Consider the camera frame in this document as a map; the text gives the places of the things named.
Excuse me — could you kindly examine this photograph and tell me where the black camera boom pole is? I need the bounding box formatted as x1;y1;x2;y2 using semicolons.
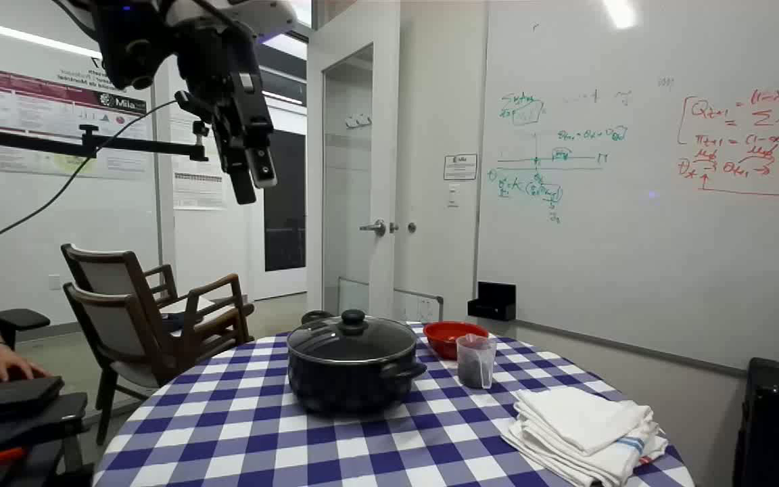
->
0;119;214;164

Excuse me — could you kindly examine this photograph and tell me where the black box on whiteboard ledge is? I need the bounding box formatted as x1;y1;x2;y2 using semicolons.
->
465;278;521;324

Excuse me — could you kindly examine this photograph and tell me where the black cooking pot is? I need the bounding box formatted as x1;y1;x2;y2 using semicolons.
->
285;309;431;418

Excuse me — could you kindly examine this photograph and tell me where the large whiteboard with writing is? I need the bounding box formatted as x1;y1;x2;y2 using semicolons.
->
476;0;779;374

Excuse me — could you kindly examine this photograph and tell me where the small white door sign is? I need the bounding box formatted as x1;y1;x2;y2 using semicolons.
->
441;152;483;183

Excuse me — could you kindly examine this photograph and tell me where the dark window pane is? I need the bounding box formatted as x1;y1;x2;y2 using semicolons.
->
262;126;311;274

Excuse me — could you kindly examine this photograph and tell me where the thin black hanging cable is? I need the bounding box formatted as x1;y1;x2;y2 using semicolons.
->
0;95;181;256

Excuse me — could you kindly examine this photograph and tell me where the silver door handle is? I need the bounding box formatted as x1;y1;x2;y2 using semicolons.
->
357;217;394;240

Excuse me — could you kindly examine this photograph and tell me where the folded white towel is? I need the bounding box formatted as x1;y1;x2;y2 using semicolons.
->
510;385;657;456

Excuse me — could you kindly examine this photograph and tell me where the black office chair armrest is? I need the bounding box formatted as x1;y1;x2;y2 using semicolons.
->
0;306;55;352

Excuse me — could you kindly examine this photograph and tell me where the wall poster with maroon header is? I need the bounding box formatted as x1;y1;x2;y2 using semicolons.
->
0;57;154;180

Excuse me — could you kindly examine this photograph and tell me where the person's hand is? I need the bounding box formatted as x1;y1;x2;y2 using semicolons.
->
0;341;49;387

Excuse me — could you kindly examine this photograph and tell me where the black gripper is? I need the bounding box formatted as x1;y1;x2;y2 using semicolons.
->
170;17;283;207

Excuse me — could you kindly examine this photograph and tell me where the wooden armchair with grey back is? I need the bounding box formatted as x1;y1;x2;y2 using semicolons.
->
57;240;249;339
59;271;257;445

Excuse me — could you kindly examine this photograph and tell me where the glass lid with black knob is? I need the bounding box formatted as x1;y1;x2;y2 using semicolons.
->
288;309;423;368

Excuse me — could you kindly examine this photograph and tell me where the flat black case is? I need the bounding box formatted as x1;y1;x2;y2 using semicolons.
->
0;374;69;418

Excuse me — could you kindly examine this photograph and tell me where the red bowl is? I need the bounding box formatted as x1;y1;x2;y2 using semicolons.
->
423;318;494;362

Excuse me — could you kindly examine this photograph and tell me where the large black case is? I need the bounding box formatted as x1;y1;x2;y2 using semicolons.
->
0;389;93;456

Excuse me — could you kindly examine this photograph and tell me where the white door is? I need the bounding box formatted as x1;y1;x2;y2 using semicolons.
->
394;0;491;324

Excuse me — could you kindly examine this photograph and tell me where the blue white checkered tablecloth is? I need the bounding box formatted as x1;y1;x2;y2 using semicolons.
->
89;322;698;487

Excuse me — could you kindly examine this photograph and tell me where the white towel with blue stripe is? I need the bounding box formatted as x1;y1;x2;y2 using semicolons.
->
500;416;675;487

